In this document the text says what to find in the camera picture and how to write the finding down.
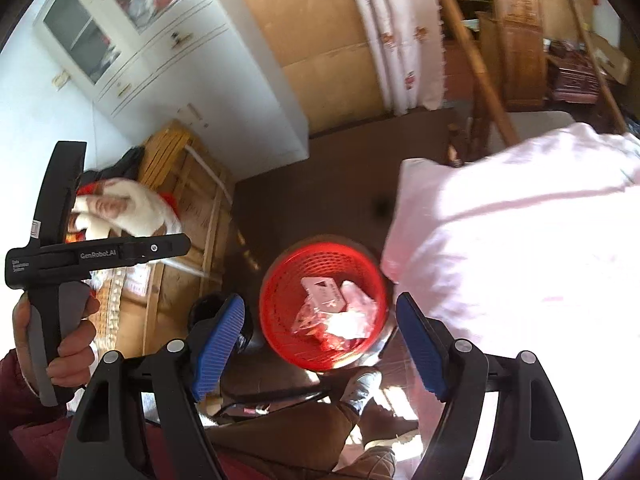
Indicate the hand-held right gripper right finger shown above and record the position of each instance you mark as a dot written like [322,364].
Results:
[420,345]

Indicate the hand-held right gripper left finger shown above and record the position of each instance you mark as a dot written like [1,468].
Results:
[220,345]

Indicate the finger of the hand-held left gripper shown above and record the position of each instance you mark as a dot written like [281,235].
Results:
[155,248]

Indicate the red plastic mesh basket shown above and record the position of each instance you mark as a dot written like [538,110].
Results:
[272,325]

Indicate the person's left forearm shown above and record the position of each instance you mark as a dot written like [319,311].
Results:
[20,410]

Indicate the person's left hand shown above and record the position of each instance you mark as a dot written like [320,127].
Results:
[77,355]

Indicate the large wooden crate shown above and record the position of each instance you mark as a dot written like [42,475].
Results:
[195,210]

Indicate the clear plastic wrapper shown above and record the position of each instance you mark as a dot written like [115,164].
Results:
[360,310]

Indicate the lace trimmed mat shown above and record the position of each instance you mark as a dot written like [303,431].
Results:
[112,305]

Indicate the person's brown shoe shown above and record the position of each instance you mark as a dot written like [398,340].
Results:
[390,425]

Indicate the dark cloth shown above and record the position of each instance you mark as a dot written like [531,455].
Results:
[127,162]

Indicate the pink crumpled tissue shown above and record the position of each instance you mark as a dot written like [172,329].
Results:
[315,322]

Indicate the person's leg in brown trousers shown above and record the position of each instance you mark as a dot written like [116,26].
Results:
[280,435]

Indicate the white paper card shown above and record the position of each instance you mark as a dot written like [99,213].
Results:
[322,292]

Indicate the pink tablecloth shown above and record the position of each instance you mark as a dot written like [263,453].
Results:
[500,235]

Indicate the white cabinet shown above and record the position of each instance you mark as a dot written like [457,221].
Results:
[240,75]

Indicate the white chair cushion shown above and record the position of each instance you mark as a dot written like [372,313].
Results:
[540,122]

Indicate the wooden bamboo chair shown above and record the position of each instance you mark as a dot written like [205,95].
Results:
[480,70]

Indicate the dark red carved chest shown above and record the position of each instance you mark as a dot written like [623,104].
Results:
[575,80]

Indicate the white floral curtain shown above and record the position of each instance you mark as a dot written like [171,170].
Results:
[400,25]

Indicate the brown wooden cupboard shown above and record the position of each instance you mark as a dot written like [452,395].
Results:
[517,35]

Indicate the cardboard box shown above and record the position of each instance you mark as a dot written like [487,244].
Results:
[612,60]

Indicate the wall switch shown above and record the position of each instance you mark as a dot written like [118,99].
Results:
[61,80]

